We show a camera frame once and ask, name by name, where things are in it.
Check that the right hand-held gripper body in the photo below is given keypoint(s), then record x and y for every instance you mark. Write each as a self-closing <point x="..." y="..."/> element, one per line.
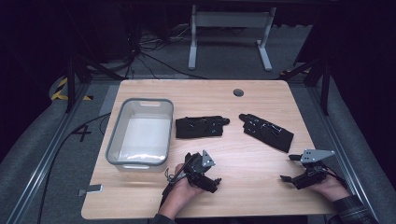
<point x="313" y="179"/>

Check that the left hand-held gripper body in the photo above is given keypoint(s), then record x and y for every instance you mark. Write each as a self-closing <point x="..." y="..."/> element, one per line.
<point x="199" y="174"/>

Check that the black glove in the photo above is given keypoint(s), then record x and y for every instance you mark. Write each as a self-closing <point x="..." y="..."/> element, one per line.
<point x="267" y="132"/>
<point x="199" y="127"/>

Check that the white plastic bin grey rim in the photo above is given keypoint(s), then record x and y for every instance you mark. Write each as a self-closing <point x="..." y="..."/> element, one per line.
<point x="146" y="137"/>

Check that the person's right hand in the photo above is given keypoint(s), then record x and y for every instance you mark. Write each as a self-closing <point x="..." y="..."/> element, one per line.
<point x="333" y="188"/>

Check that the person's left hand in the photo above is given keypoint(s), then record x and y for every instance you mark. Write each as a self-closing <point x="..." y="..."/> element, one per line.
<point x="179" y="196"/>

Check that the black metal stand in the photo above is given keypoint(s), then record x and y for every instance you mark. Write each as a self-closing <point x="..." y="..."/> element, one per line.
<point x="325" y="93"/>
<point x="71" y="90"/>

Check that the grey table grommet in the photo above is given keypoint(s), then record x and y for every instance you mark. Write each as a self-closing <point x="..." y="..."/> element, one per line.
<point x="238" y="92"/>

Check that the grey tape strip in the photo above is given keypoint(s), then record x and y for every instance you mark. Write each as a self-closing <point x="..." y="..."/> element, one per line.
<point x="91" y="188"/>

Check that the yellow black hazard tape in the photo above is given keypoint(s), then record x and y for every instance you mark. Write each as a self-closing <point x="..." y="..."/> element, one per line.
<point x="62" y="83"/>

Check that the aluminium floor rail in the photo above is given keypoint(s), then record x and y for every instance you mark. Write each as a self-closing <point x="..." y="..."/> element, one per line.
<point x="339" y="152"/>
<point x="46" y="158"/>

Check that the white metal desk frame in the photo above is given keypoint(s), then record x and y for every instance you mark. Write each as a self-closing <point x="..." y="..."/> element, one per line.
<point x="230" y="19"/>

